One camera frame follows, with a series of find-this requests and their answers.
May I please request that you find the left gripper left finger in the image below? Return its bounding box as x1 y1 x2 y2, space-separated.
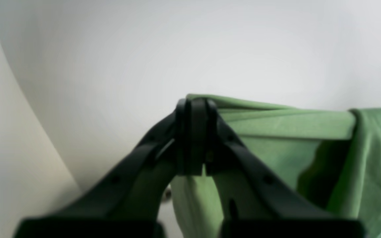
15 99 207 238

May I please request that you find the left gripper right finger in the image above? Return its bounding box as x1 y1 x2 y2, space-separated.
205 99 366 238

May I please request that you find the green t-shirt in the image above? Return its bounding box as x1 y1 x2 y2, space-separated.
187 94 381 238

